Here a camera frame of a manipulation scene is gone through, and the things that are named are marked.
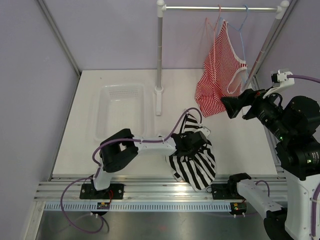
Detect black white striped tank top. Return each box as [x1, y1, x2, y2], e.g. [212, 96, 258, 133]
[165, 107, 217, 191]

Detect aluminium frame post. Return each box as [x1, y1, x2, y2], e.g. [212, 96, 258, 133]
[36, 0, 82, 79]
[251, 0, 301, 115]

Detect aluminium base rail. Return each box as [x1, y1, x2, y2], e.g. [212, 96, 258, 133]
[34, 163, 287, 202]

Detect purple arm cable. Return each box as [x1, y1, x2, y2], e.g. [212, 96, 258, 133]
[59, 107, 203, 235]
[287, 74, 320, 85]

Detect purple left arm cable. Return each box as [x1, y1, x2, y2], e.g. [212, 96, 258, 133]
[59, 107, 203, 235]

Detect right aluminium frame post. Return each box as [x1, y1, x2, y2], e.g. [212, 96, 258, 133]
[251, 0, 301, 115]

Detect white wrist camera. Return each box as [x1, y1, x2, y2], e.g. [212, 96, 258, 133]
[262, 69, 295, 99]
[198, 126, 211, 138]

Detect white slotted cable duct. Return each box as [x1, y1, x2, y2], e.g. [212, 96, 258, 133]
[44, 201, 231, 212]

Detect white metal clothes rack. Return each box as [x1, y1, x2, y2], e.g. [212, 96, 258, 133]
[154, 0, 290, 116]

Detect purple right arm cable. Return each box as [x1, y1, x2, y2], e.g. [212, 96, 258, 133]
[287, 74, 320, 85]

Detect blue wire hanger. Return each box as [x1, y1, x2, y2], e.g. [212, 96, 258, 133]
[229, 4, 249, 84]

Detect white plastic basket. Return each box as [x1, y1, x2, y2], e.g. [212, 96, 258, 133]
[95, 84, 146, 141]

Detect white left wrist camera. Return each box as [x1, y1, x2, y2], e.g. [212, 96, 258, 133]
[198, 126, 211, 138]

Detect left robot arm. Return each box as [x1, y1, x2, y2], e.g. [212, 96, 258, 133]
[79, 127, 211, 200]

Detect red white striped tank top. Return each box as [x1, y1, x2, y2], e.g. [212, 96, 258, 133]
[194, 20, 248, 117]

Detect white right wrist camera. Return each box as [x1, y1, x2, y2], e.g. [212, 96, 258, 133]
[262, 69, 295, 99]

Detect left aluminium frame post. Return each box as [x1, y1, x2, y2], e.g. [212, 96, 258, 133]
[36, 0, 82, 79]

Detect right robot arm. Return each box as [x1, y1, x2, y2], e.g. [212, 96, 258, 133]
[221, 89, 320, 240]

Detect pink wire hanger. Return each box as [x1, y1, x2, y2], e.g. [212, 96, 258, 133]
[205, 4, 222, 81]

